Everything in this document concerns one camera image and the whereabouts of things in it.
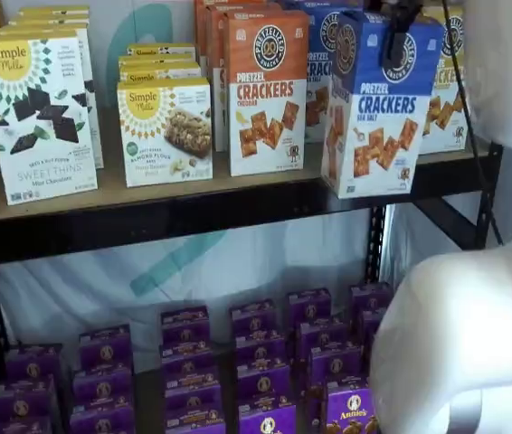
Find black cable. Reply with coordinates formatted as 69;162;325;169
440;0;508;248

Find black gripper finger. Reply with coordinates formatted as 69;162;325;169
382;0;424;69

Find Simple Mills sweet thins box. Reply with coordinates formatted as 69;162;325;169
14;12;90;22
0;30;100;207
0;24;106;171
18;5;90;15
6;18;90;29

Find black metal shelf frame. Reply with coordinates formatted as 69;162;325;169
0;139;506;434

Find blue pretzel crackers box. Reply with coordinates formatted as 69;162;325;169
303;4;364;145
282;0;365;11
320;9;446;200

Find wooden shelf board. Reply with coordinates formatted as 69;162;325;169
0;108;495;225

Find purple Annie's snack box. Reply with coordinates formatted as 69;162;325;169
236;361;291;403
357;307;386;344
72;364;134;408
308;343;364;390
308;383;377;434
235;331;287;367
239;400;298;434
296;317;347;352
164;371;222;410
287;288;332;326
69;401;136;434
5;344;63;383
165;404;226;434
0;377;58;421
349;283;393;317
159;341;215;379
0;415;53;434
231;300;278;338
78;324;133;370
160;307;211;347

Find orange pretzel crackers box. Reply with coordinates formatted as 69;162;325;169
194;0;280;69
204;3;284;153
213;9;310;177

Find yellow pretzel crackers box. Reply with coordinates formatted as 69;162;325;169
416;4;472;156

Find purple Annie's snack boxes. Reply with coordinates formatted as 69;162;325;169
54;356;242;434

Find Simple Mills almond bars box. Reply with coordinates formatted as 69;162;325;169
119;53;201;70
119;62;203;86
117;77;215;189
127;42;197;60

